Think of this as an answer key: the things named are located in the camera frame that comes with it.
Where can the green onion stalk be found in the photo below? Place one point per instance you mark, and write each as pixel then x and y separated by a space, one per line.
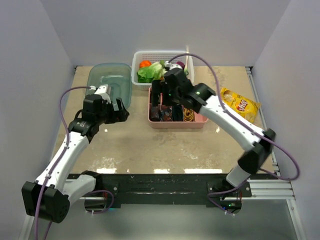
pixel 186 71

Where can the rolled dark blue tie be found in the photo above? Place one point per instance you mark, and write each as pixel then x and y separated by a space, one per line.
pixel 177 113

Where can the rolled yellow tie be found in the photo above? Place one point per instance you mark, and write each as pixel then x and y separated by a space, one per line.
pixel 188 115

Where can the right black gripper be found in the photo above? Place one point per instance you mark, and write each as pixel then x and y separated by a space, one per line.
pixel 160 86

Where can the white plastic basket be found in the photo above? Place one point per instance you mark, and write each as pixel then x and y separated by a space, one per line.
pixel 157 56

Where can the orange pumpkin toy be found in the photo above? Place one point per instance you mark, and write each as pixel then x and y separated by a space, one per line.
pixel 144 64

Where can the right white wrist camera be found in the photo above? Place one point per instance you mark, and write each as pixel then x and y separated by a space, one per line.
pixel 169 66

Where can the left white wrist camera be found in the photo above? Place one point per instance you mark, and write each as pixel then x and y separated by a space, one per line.
pixel 103 90

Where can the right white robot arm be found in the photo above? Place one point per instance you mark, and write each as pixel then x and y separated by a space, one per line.
pixel 254 141

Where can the green lettuce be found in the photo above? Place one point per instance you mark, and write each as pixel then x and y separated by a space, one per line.
pixel 150 73

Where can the teal transparent container lid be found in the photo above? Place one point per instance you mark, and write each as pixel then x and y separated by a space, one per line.
pixel 117 76

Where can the rolled floral tie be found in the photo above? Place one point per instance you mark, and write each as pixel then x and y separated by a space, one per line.
pixel 166 114

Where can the yellow chips bag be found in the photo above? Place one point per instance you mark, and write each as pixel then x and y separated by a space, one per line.
pixel 246 108

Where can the dark patterned necktie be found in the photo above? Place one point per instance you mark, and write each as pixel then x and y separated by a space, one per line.
pixel 154 114

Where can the pink divided organizer tray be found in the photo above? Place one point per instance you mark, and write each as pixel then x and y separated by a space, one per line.
pixel 199 120

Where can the purple onion toy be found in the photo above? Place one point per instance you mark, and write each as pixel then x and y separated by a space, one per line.
pixel 181 64

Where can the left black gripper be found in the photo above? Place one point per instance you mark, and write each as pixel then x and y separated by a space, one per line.
pixel 119 116

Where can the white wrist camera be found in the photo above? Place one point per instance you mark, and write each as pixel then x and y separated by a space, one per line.
pixel 169 66
pixel 103 90

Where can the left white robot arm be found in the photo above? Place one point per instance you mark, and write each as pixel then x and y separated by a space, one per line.
pixel 48 197

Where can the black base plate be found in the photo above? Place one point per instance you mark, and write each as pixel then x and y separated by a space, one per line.
pixel 166 189

